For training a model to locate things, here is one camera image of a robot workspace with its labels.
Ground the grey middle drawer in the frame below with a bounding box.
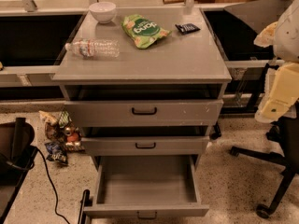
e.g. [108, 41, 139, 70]
[83, 126, 209, 156]

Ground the pile of snack packets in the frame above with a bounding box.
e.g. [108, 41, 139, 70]
[39, 110, 85, 165]

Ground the grey top drawer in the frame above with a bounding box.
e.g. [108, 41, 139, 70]
[64, 85, 224, 128]

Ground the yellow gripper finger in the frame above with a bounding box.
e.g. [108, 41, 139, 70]
[253, 21, 278, 48]

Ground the grey bottom drawer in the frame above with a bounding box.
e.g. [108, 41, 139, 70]
[83, 155, 208, 219]

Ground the clear plastic water bottle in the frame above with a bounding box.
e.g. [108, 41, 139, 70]
[65, 39, 120, 58]

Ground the green snack bag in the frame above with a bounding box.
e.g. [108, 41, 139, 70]
[121, 14, 171, 49]

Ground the wooden stick in background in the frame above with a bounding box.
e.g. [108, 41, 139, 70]
[163, 0, 198, 5]

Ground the black power cable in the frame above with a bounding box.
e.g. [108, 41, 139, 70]
[31, 146, 72, 224]

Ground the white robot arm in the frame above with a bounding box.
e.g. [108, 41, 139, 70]
[254, 0, 299, 123]

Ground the white ceramic bowl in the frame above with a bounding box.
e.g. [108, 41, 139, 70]
[89, 2, 117, 23]

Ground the grey drawer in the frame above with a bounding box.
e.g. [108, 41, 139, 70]
[64, 85, 224, 128]
[83, 126, 209, 156]
[83, 155, 208, 219]

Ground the black office chair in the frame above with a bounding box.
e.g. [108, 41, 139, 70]
[223, 0, 299, 220]

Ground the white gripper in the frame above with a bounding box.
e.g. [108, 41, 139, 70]
[254, 62, 299, 124]

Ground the grey drawer cabinet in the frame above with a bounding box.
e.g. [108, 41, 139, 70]
[51, 6, 233, 161]

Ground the small black snack packet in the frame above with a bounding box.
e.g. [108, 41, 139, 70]
[176, 23, 200, 35]

